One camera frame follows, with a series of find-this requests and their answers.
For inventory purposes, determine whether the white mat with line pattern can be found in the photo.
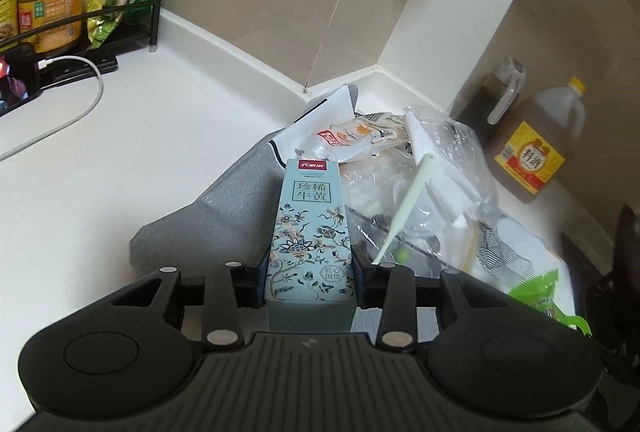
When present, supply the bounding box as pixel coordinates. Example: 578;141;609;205
129;86;573;312

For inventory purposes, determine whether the dark soy sauce dispenser bottle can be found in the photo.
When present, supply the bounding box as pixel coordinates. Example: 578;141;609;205
456;56;526;147

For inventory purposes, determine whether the black wok pan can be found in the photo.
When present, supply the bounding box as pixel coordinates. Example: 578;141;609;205
561;205;639;388

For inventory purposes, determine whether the green snack pouch with handle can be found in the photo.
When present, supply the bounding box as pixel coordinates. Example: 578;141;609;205
508;270;591;337

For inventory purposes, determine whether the clear plastic bag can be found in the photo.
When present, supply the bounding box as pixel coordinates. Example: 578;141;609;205
340;106;499;277

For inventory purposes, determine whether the light blue floral carton box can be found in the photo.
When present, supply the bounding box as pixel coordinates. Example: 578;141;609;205
265;159;356;334

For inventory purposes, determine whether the pale green plastic stick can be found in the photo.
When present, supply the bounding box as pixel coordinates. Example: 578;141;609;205
371;154;436;265

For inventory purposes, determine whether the black wire spice rack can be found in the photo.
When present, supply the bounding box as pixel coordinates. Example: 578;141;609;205
1;0;160;59

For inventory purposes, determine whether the black smartphone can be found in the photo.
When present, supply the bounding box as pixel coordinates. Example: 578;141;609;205
0;42;41;116

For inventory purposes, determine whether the red white snack wrapper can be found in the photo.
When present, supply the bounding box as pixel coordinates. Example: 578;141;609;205
295;111;409;163

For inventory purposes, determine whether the white charging cable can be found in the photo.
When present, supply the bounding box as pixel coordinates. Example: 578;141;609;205
0;54;106;163

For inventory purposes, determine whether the cooking wine jug yellow label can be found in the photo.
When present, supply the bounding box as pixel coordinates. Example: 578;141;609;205
486;77;587;204

